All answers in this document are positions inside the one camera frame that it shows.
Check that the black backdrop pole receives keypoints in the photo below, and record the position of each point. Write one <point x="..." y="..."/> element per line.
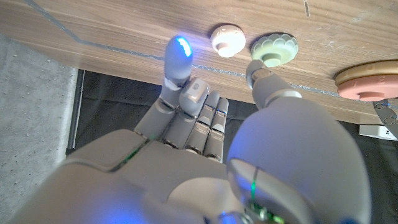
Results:
<point x="74" y="115"/>

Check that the small cream toy disc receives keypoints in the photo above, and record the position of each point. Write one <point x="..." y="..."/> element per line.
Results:
<point x="228" y="40"/>

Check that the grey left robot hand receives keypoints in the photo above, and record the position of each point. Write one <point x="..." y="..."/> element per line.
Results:
<point x="387" y="115"/>

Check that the green toy disc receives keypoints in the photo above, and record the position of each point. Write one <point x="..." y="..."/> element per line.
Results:
<point x="274" y="49"/>

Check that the white power strip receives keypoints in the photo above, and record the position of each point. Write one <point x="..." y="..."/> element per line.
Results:
<point x="377" y="132"/>

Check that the red toy disc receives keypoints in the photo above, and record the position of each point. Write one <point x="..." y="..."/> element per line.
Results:
<point x="370" y="88"/>

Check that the black curtain backdrop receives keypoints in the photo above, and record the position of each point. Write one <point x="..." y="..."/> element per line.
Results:
<point x="109" y="102"/>

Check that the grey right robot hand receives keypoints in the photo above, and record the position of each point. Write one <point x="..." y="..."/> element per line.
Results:
<point x="171" y="174"/>

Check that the large orange toy disc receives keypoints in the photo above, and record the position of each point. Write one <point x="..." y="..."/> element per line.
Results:
<point x="367" y="73"/>

